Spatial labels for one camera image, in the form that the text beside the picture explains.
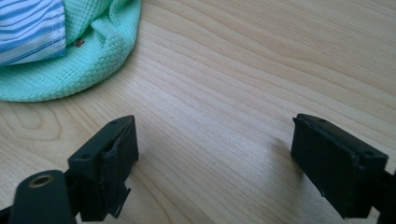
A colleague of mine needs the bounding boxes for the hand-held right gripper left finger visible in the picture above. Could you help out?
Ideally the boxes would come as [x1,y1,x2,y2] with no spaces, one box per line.
[67,114,140,222]

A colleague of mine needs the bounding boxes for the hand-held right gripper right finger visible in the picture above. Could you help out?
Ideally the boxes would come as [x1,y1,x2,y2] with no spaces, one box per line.
[290,113,389,219]

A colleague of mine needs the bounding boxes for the mint green waffle cloth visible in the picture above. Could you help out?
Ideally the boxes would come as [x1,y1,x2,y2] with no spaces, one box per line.
[0,0,142,103]

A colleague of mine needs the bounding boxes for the blue striped white cloth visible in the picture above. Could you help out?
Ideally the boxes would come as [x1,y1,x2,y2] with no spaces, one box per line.
[0,0,67,66]

